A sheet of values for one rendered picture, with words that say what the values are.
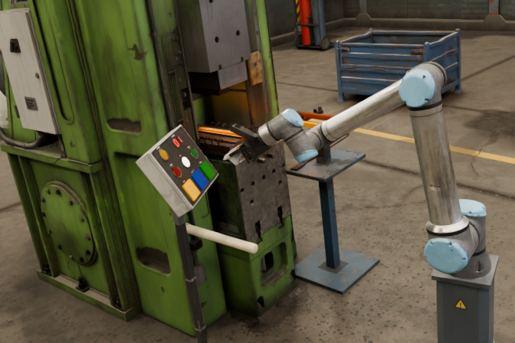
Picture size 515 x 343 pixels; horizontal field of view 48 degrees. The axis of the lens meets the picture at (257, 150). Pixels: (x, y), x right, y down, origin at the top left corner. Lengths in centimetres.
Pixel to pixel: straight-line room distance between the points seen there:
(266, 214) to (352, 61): 392
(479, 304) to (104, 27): 202
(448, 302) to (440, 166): 64
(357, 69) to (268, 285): 393
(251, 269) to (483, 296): 121
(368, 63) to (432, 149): 463
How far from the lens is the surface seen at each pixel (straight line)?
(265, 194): 302
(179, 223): 254
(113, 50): 286
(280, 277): 330
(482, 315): 249
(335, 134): 236
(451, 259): 217
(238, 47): 284
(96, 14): 291
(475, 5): 1064
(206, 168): 250
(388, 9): 1161
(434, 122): 202
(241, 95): 317
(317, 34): 1012
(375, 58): 656
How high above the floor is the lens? 191
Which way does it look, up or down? 20 degrees down
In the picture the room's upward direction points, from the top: 8 degrees counter-clockwise
